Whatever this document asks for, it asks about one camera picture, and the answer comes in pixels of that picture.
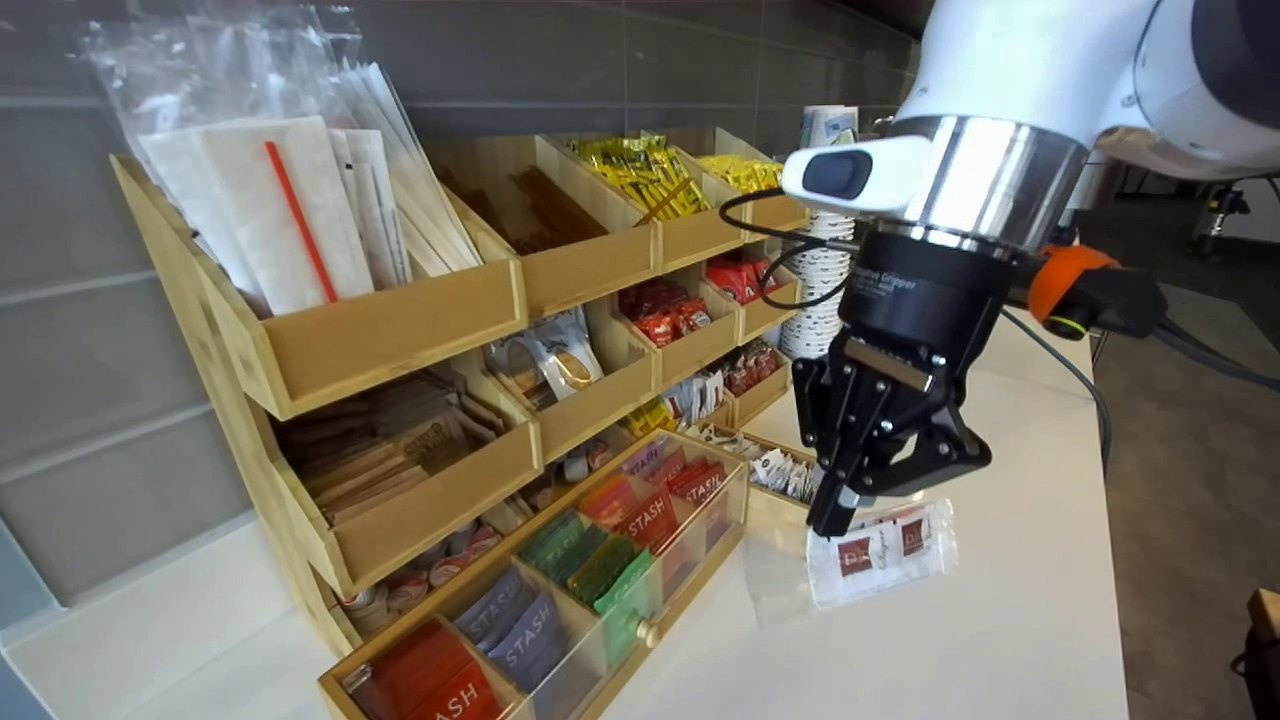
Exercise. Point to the white napkin packet red straw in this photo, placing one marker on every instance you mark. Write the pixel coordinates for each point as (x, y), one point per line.
(271, 204)

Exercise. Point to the red packets middle shelf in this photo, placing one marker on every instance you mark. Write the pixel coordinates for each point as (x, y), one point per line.
(660, 311)

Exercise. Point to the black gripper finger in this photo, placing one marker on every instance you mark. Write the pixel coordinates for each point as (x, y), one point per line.
(839, 503)

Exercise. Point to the yellow sweetener packets right box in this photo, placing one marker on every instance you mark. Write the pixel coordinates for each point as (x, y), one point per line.
(741, 174)

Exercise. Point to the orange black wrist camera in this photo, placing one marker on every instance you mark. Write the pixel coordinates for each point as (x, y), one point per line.
(1079, 288)

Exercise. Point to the wooden tiered shelf organizer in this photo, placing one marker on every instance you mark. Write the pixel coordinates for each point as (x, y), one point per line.
(555, 239)

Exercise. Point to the white clear packets middle box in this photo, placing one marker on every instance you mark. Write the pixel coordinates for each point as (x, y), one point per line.
(544, 361)

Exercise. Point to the green tea bags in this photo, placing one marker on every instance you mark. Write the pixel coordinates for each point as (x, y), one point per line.
(601, 568)

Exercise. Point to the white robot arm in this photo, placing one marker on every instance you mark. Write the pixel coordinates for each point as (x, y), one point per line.
(969, 181)

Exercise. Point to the yellow sweetener packets left box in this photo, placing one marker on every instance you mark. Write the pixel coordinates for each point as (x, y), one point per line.
(644, 170)

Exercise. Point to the red packets middle right box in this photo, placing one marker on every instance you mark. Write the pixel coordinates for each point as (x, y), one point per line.
(741, 279)

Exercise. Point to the paper cup stack left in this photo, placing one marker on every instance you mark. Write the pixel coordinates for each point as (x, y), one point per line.
(821, 275)

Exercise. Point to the grey Tazo tea bags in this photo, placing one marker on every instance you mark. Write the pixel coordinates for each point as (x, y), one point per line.
(517, 629)

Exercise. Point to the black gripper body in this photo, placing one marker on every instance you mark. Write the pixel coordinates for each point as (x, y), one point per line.
(882, 407)

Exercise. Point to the yellow sweetener packets box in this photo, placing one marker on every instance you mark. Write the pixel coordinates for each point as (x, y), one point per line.
(644, 170)
(741, 174)

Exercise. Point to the clear plastic wrapped packets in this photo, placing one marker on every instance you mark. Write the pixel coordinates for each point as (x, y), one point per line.
(272, 60)

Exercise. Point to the orange Tazo tea bags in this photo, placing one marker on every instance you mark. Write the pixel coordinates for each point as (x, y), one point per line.
(425, 676)

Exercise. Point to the red Tazo tea bags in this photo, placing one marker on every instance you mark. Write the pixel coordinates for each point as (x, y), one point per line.
(653, 495)

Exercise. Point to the clear acrylic tea box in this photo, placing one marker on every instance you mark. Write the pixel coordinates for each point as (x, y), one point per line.
(580, 680)

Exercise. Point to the small wooden creamer box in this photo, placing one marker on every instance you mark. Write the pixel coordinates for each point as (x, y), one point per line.
(779, 468)

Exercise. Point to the clear packet with red labels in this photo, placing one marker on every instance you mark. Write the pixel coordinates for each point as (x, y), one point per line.
(796, 572)

